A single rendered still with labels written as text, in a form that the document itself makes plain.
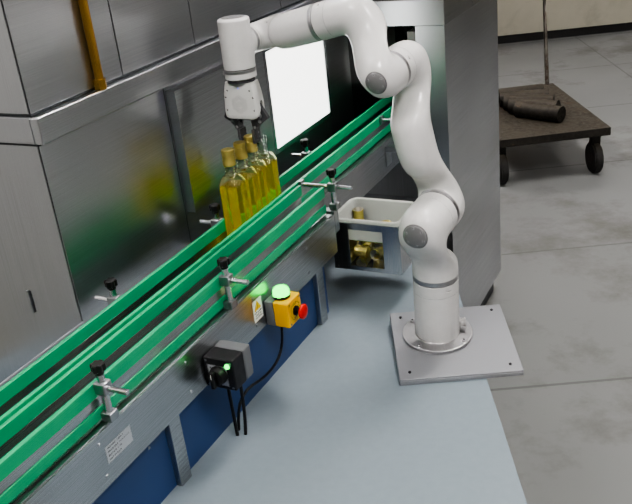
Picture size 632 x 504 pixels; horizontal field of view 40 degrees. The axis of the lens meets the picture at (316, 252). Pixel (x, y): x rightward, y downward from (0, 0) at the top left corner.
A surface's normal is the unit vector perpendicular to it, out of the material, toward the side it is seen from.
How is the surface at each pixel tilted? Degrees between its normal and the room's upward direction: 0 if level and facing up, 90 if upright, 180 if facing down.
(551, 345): 0
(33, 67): 90
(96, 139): 90
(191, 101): 90
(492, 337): 3
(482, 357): 3
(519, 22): 90
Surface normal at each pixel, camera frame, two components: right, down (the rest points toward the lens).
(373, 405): -0.11, -0.90
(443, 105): -0.43, 0.43
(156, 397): 0.90, 0.10
